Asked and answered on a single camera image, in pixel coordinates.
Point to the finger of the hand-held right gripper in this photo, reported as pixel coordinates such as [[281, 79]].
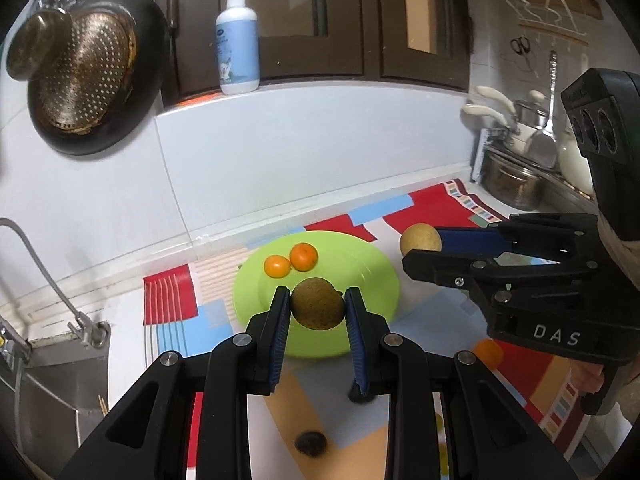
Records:
[[440, 270], [475, 241]]

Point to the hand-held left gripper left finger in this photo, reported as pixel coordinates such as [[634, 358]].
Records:
[[280, 332]]

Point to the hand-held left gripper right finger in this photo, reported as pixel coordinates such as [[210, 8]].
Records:
[[357, 342]]

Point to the tan round pear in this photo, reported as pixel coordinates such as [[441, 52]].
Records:
[[419, 240]]

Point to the brown kiwi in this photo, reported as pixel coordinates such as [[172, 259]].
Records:
[[317, 305]]

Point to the green plate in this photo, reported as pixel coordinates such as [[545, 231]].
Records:
[[372, 272]]

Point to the person's right hand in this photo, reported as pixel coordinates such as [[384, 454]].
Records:
[[591, 379]]

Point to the colourful patterned mat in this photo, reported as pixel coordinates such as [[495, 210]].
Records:
[[525, 380]]

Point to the small orange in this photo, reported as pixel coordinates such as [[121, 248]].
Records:
[[490, 353], [277, 266], [303, 256]]

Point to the steel pot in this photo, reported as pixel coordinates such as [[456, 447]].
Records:
[[515, 185]]

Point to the dark plum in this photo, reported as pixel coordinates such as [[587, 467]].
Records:
[[310, 443]]

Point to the metal spatula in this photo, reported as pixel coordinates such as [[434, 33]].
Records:
[[542, 145]]

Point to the wooden chopsticks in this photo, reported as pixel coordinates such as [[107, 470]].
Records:
[[103, 405]]

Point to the black scissors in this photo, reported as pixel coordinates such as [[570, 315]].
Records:
[[521, 47]]

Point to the steel sink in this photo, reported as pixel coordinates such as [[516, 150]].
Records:
[[50, 390]]

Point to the white pump bottle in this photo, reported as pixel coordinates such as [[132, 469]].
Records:
[[237, 45]]

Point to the black wok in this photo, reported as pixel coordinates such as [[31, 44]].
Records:
[[145, 60]]

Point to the golden perforated strainer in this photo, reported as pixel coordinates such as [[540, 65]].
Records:
[[92, 75]]

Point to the brass ladle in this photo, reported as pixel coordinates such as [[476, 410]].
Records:
[[35, 45]]

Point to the dark wooden window frame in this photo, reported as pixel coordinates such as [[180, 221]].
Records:
[[370, 25]]

